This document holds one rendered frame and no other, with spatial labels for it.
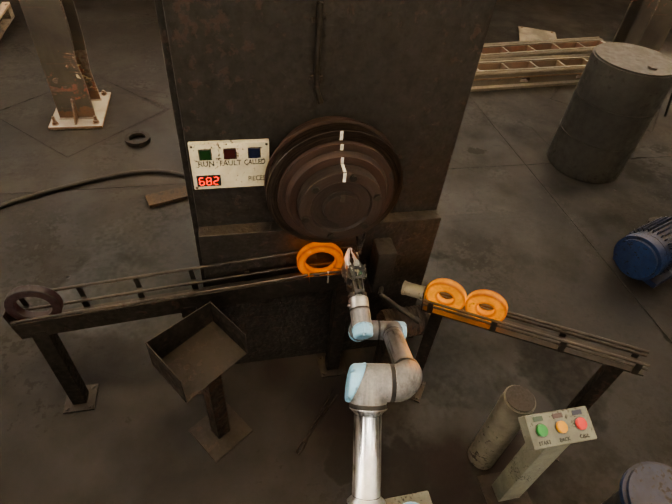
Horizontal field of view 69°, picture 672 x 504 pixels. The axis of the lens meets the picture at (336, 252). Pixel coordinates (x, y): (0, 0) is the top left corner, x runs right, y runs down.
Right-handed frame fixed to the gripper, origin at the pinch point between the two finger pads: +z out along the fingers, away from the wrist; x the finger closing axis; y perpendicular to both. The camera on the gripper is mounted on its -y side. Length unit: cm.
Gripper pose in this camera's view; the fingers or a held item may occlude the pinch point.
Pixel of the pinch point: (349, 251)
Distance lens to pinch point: 192.2
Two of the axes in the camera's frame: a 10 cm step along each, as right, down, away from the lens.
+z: -1.2, -9.1, 4.0
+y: 1.3, -4.2, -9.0
